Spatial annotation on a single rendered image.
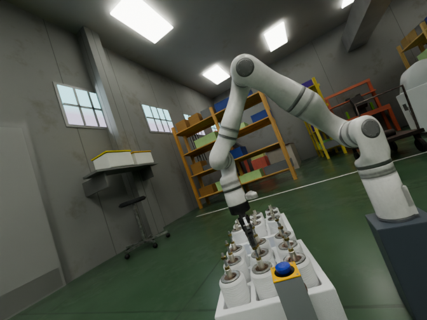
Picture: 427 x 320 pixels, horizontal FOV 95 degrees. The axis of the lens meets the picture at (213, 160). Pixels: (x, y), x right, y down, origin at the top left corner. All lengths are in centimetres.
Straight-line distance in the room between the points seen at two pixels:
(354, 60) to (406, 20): 171
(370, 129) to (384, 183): 16
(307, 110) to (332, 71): 864
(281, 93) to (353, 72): 872
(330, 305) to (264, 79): 71
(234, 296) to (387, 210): 55
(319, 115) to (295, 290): 50
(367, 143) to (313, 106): 19
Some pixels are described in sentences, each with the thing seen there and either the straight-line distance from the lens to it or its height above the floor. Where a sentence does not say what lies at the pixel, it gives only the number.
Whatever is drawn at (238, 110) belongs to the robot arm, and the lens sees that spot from 71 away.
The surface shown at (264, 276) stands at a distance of 77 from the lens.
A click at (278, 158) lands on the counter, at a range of 641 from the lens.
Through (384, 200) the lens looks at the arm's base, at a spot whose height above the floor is 37.
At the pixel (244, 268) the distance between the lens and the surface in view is 92.
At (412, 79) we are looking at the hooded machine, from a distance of 524.
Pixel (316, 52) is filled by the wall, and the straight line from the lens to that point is 956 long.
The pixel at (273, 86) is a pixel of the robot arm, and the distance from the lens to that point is 67.
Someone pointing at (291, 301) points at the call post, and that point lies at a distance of 62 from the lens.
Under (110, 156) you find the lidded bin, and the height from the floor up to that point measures 143.
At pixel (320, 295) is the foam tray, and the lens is 78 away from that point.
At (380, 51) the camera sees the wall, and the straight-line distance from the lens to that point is 969.
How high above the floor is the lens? 61
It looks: 5 degrees up
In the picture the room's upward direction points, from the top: 20 degrees counter-clockwise
